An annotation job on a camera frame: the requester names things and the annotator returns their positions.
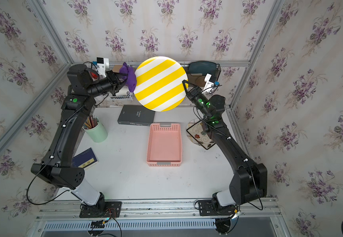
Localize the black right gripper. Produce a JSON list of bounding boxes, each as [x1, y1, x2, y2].
[[182, 79, 212, 121]]

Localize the purple cloth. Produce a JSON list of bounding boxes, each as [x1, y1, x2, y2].
[[119, 62, 137, 93]]

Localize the yellow striped round plate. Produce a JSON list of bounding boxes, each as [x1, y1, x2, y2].
[[134, 56, 188, 112]]

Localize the square floral plate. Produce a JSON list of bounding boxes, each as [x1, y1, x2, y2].
[[186, 118, 215, 150]]

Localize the round plaid plate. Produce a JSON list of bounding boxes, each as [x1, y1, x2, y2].
[[186, 118, 202, 140]]

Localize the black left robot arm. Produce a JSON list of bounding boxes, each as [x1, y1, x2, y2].
[[31, 64, 128, 211]]

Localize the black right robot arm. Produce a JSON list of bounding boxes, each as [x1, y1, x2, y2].
[[182, 80, 267, 209]]

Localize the teal plate in holder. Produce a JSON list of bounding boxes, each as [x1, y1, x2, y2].
[[187, 61, 217, 76]]

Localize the round cork coaster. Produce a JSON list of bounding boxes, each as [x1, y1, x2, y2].
[[195, 76, 206, 87]]

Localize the red lidded jar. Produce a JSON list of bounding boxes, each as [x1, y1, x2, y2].
[[90, 72, 99, 81]]

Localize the dark grey book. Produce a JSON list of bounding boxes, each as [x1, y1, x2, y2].
[[117, 105, 155, 126]]

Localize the green pencil cup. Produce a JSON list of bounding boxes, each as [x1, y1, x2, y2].
[[83, 116, 108, 143]]

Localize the pink plastic basket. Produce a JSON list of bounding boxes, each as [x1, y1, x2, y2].
[[146, 122, 182, 167]]

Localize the dark blue notebook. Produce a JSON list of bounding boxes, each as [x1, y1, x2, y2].
[[71, 148, 98, 169]]

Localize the small circuit board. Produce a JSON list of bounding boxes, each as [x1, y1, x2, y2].
[[90, 220, 105, 229]]

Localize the black mesh wall holder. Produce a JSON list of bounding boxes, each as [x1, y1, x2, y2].
[[185, 61, 221, 88]]

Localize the white wire wall basket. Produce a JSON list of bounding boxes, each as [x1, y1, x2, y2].
[[86, 68, 134, 100]]

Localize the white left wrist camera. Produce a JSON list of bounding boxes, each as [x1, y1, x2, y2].
[[96, 57, 109, 79]]

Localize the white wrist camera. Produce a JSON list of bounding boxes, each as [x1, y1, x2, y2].
[[96, 57, 109, 79], [203, 74, 220, 92]]

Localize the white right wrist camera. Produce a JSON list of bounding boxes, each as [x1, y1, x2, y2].
[[203, 74, 220, 92]]

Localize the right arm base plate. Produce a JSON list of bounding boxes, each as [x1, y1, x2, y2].
[[194, 199, 240, 216]]

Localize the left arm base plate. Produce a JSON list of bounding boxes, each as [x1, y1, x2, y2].
[[79, 201, 123, 218]]

